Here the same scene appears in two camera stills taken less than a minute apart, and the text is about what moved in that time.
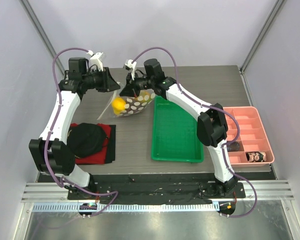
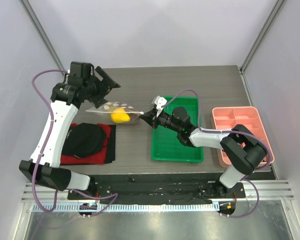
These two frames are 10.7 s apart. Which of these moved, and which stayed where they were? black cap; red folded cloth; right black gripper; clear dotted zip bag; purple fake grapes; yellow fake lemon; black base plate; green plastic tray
Moved: purple fake grapes; right black gripper; clear dotted zip bag; yellow fake lemon
Stayed: black cap; black base plate; green plastic tray; red folded cloth
